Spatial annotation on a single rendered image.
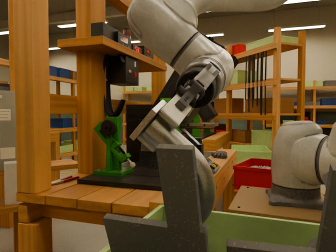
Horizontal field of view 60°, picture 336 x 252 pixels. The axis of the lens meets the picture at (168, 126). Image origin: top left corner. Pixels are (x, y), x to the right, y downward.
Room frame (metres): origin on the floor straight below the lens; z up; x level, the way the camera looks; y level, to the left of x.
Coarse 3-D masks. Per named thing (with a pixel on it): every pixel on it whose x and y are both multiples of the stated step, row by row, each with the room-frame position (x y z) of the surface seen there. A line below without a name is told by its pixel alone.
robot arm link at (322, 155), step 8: (328, 136) 0.90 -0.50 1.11; (320, 144) 0.87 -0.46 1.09; (328, 144) 0.85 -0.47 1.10; (320, 152) 0.86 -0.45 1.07; (328, 152) 0.84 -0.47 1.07; (320, 160) 0.85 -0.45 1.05; (328, 160) 0.83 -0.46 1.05; (320, 168) 0.85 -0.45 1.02; (328, 168) 0.83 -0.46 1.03; (320, 176) 0.86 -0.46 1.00
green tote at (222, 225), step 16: (160, 208) 0.69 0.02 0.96; (208, 224) 0.66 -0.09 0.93; (224, 224) 0.65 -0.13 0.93; (240, 224) 0.64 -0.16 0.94; (256, 224) 0.62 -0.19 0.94; (272, 224) 0.61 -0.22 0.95; (288, 224) 0.60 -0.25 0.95; (304, 224) 0.59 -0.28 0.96; (208, 240) 0.66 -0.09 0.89; (224, 240) 0.65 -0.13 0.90; (256, 240) 0.62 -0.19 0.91; (272, 240) 0.61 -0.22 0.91; (288, 240) 0.60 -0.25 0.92; (304, 240) 0.59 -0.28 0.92
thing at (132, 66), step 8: (112, 56) 1.60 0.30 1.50; (128, 56) 1.61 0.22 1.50; (112, 64) 1.60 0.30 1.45; (120, 64) 1.59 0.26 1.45; (128, 64) 1.61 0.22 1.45; (136, 64) 1.71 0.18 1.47; (112, 72) 1.60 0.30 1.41; (120, 72) 1.59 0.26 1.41; (128, 72) 1.61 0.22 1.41; (136, 72) 1.71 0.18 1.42; (112, 80) 1.60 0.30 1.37; (120, 80) 1.59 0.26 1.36; (128, 80) 1.61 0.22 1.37; (136, 80) 1.71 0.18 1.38
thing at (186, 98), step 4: (192, 84) 0.42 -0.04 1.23; (192, 88) 0.42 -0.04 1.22; (196, 88) 0.42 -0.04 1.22; (200, 88) 0.42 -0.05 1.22; (188, 92) 0.42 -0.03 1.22; (192, 92) 0.42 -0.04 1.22; (196, 92) 0.42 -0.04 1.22; (184, 96) 0.40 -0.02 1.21; (188, 96) 0.41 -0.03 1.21; (192, 96) 0.42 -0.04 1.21; (180, 100) 0.39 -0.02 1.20; (184, 100) 0.40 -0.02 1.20; (188, 100) 0.40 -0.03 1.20; (176, 104) 0.39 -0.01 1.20; (180, 104) 0.39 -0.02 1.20; (184, 104) 0.39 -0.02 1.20; (180, 108) 0.39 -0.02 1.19; (184, 108) 0.39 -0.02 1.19
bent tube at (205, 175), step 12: (156, 108) 0.36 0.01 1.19; (144, 120) 0.36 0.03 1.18; (156, 120) 0.37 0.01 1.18; (132, 132) 0.38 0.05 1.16; (156, 132) 0.37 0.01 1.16; (168, 132) 0.37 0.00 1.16; (192, 144) 0.38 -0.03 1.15; (204, 168) 0.37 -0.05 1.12; (204, 180) 0.37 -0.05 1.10; (204, 192) 0.38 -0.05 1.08; (204, 204) 0.38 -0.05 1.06; (204, 216) 0.39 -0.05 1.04
